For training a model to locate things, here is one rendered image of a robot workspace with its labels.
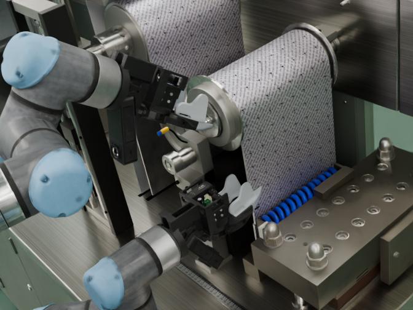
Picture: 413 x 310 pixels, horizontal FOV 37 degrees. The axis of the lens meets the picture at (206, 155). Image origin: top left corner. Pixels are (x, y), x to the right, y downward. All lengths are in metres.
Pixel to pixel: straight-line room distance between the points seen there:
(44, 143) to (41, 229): 0.78
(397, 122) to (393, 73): 2.13
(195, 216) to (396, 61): 0.47
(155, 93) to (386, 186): 0.52
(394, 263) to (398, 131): 2.12
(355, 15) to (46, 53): 0.62
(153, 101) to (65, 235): 0.63
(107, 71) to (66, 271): 0.63
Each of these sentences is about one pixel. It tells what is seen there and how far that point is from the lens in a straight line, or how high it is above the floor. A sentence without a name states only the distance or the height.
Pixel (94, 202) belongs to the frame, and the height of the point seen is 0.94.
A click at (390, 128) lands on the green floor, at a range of 3.30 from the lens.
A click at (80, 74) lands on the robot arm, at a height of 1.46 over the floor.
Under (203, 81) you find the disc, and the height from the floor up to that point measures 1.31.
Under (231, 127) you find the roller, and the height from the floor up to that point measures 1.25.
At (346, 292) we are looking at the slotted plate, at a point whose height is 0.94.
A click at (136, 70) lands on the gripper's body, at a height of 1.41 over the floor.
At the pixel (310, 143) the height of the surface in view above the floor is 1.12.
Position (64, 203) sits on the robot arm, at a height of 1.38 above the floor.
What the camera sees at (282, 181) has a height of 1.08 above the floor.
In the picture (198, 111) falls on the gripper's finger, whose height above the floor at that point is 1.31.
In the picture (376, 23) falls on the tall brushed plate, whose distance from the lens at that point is 1.20.
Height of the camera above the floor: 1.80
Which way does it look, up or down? 34 degrees down
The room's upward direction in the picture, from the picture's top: 12 degrees counter-clockwise
